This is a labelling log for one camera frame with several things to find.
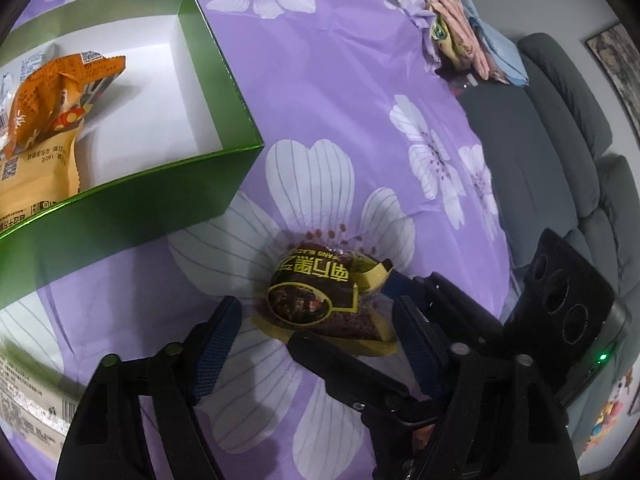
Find clear cracker packet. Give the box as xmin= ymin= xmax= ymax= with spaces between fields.
xmin=1 ymin=344 xmax=78 ymax=462

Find black yellow snack packet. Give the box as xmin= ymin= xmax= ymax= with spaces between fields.
xmin=252 ymin=243 xmax=397 ymax=356

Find yellow-orange snack packet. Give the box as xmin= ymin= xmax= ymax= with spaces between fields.
xmin=0 ymin=122 xmax=84 ymax=231

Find orange snack packet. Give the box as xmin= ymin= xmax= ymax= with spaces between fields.
xmin=3 ymin=51 xmax=126 ymax=158

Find white blue snack packet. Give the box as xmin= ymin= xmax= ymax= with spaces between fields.
xmin=1 ymin=41 xmax=56 ymax=134

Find colourful toy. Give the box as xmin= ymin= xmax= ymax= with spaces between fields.
xmin=585 ymin=368 xmax=634 ymax=450

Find grey sofa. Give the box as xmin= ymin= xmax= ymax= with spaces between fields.
xmin=459 ymin=32 xmax=639 ymax=454

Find purple floral tablecloth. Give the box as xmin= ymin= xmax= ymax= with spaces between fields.
xmin=1 ymin=0 xmax=510 ymax=479

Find green cardboard box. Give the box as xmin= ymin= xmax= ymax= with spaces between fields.
xmin=1 ymin=0 xmax=264 ymax=304

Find pile of folded cloths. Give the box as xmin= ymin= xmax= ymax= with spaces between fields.
xmin=424 ymin=0 xmax=529 ymax=88

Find framed landscape painting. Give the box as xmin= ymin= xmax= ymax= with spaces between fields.
xmin=586 ymin=23 xmax=640 ymax=138

